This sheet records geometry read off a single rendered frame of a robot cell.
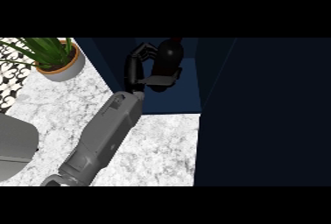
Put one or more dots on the dark cabinet door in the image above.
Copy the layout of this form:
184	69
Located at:
266	116

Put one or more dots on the grey rounded appliance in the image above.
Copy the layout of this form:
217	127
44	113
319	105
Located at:
14	143

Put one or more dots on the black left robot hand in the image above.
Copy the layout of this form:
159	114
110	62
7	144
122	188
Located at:
131	73

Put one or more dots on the green leafy plant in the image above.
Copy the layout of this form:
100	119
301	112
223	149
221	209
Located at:
47	51

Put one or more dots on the dark blue cabinet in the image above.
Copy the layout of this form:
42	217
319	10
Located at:
171	100

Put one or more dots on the white and orange plant pot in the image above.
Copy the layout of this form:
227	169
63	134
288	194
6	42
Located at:
68	71

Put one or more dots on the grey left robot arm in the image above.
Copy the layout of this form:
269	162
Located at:
107	128

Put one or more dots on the dark wine bottle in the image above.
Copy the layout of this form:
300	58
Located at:
168	55

